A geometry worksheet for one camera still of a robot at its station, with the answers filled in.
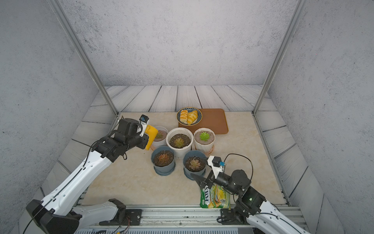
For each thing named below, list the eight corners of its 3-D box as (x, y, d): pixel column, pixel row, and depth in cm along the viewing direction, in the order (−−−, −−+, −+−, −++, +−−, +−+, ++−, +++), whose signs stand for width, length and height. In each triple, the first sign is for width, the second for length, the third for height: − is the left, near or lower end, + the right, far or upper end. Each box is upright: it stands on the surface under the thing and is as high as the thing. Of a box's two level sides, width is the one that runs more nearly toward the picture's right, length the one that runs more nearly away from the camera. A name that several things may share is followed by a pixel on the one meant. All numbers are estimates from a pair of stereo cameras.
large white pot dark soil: (167, 159, 95) (164, 149, 85) (169, 138, 105) (167, 127, 96) (193, 159, 95) (193, 149, 85) (192, 138, 105) (193, 127, 96)
